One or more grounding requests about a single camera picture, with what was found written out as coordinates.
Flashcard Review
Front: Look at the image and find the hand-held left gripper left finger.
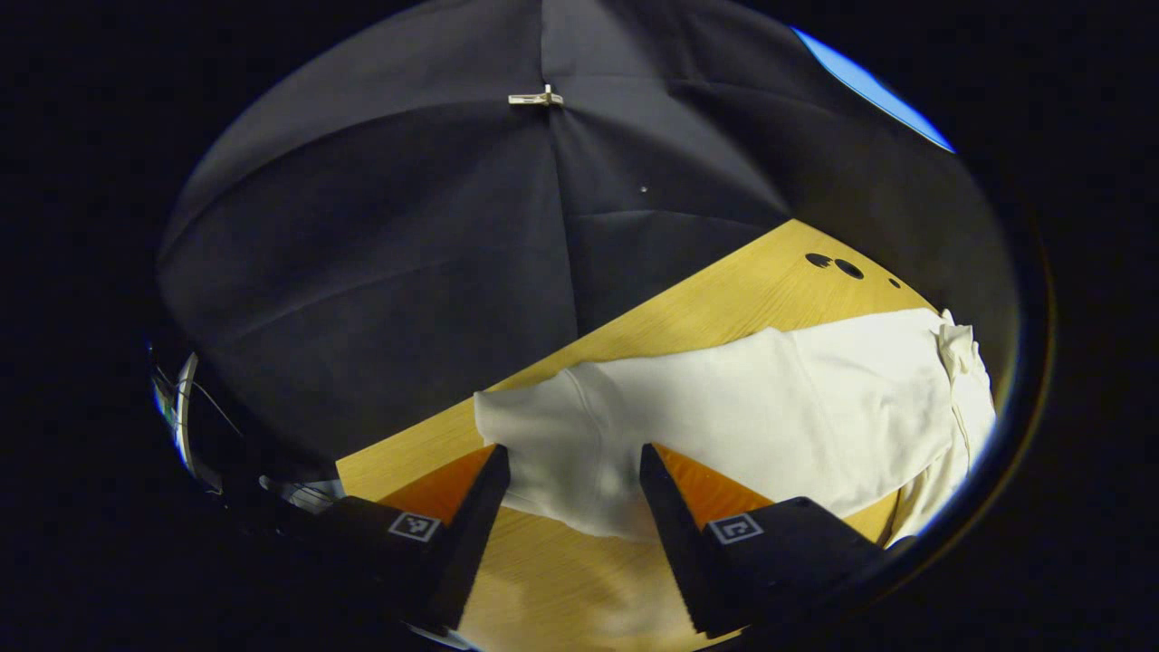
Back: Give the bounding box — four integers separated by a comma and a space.
272, 444, 511, 635

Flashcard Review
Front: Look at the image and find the white sweatshirt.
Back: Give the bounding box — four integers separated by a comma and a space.
474, 308, 997, 549

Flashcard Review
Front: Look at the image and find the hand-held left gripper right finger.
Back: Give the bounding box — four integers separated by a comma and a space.
639, 443, 915, 639

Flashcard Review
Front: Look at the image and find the black backdrop cloth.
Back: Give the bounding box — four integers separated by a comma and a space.
156, 0, 1020, 481

